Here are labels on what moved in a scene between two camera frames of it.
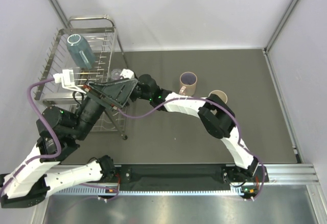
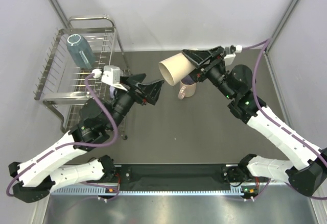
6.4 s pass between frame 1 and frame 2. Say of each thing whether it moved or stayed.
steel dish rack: stayed
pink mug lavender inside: stayed
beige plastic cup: moved
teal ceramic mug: stayed
